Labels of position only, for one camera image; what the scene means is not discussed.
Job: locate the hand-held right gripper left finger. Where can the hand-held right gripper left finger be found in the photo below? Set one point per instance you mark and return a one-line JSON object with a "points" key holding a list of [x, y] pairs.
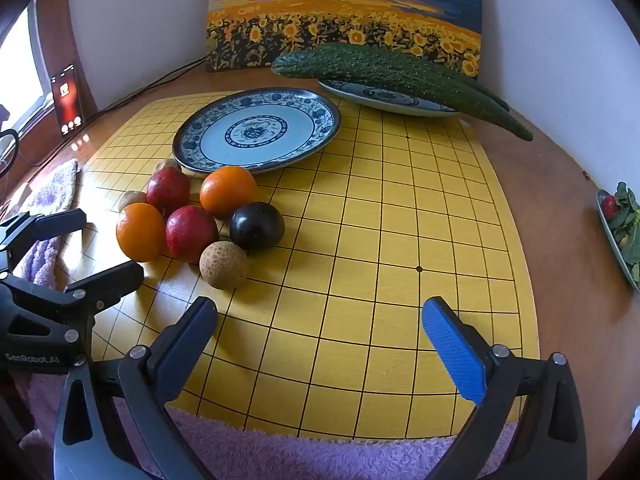
{"points": [[185, 350]]}

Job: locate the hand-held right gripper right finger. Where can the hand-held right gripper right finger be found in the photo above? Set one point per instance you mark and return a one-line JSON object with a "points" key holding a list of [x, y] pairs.
{"points": [[455, 355]]}

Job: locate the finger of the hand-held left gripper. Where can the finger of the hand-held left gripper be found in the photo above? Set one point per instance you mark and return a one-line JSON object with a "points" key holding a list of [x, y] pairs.
{"points": [[112, 280], [55, 224]]}

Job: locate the orange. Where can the orange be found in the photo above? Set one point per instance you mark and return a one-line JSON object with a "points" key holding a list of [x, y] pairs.
{"points": [[140, 232], [228, 192]]}

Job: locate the brown round fruit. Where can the brown round fruit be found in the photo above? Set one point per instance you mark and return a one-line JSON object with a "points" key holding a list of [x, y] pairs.
{"points": [[223, 265], [165, 165], [131, 200]]}

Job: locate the red apple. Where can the red apple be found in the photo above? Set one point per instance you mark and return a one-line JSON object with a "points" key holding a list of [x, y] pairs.
{"points": [[191, 234], [167, 191]]}

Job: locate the dark purple plum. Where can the dark purple plum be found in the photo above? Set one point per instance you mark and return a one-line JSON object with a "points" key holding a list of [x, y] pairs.
{"points": [[257, 225]]}

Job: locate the large blue patterned plate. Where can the large blue patterned plate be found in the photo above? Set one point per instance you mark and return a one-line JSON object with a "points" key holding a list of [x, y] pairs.
{"points": [[255, 130]]}

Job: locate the black smartphone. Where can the black smartphone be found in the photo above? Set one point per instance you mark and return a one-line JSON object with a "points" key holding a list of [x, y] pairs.
{"points": [[67, 100]]}

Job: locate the yellow grid board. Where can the yellow grid board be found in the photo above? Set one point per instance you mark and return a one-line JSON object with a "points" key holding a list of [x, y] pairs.
{"points": [[380, 240]]}

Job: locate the purple fluffy towel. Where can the purple fluffy towel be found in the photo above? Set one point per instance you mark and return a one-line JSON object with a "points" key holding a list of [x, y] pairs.
{"points": [[300, 455]]}

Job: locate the window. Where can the window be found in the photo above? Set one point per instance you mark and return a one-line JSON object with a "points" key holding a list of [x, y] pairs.
{"points": [[20, 70]]}

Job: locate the plate of vegetables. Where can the plate of vegetables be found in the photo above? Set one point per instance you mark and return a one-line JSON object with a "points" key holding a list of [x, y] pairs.
{"points": [[612, 240]]}

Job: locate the small red vegetable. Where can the small red vegetable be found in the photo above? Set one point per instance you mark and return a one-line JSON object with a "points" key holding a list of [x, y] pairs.
{"points": [[609, 206]]}

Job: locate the green leafy vegetable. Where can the green leafy vegetable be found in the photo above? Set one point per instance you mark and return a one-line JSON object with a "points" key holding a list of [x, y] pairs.
{"points": [[627, 210]]}

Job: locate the green cucumber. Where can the green cucumber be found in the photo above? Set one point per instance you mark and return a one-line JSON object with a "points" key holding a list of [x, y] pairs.
{"points": [[380, 72], [492, 99]]}

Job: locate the small blue patterned plate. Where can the small blue patterned plate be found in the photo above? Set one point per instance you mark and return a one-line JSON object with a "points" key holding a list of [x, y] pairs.
{"points": [[385, 97]]}

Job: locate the sunflower field painting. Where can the sunflower field painting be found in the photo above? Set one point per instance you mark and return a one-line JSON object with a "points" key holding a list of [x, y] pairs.
{"points": [[340, 5]]}

